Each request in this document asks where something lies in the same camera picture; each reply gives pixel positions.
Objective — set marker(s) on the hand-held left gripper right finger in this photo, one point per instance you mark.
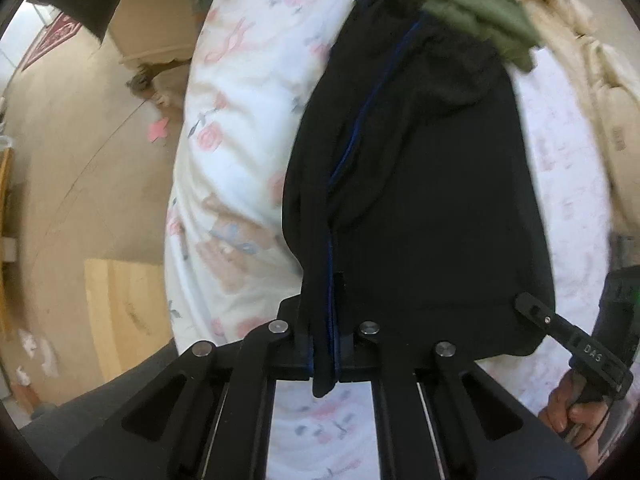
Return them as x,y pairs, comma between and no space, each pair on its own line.
346,355

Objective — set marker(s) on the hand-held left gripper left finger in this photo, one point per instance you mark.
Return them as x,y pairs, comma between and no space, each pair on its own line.
294,356

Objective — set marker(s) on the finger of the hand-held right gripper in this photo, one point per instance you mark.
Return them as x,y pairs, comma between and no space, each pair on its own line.
575,342

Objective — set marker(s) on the black pants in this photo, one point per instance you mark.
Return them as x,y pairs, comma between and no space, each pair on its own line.
430,200

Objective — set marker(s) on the olive green pants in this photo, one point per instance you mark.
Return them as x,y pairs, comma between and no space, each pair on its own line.
465,5

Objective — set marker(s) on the person's right hand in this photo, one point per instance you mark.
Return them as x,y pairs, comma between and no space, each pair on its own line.
562,405

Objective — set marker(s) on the light wooden board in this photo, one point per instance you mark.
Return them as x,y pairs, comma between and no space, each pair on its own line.
125,315

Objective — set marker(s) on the white floral bed sheet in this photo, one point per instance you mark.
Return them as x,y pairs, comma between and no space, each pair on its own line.
235,125

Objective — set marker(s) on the cream comforter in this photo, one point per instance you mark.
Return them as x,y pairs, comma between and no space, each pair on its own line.
590,60

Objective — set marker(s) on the pink paper scrap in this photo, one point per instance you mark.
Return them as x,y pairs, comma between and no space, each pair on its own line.
158,129

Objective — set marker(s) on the wooden furniture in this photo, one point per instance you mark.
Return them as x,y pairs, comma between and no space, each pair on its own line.
6,230

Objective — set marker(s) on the cream cabinet with carved leg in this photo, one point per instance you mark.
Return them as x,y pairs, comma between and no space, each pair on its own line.
160,20

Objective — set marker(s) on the red patterned rug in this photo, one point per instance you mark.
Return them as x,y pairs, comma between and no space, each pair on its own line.
50,40

